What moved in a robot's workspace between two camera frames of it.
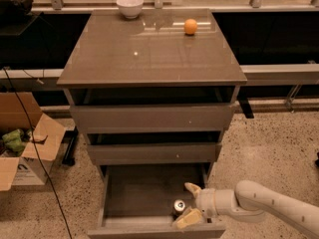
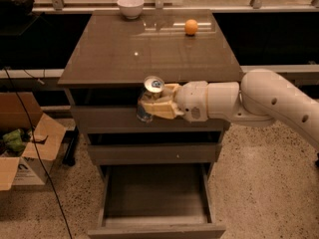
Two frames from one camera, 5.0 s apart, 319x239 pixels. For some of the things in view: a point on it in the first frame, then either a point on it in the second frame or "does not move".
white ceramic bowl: [131, 6] does not move
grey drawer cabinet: [154, 95] does not move
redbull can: [178, 208] to [153, 87]
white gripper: [205, 199] to [191, 99]
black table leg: [70, 138] does not move
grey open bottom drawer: [137, 201] does not move
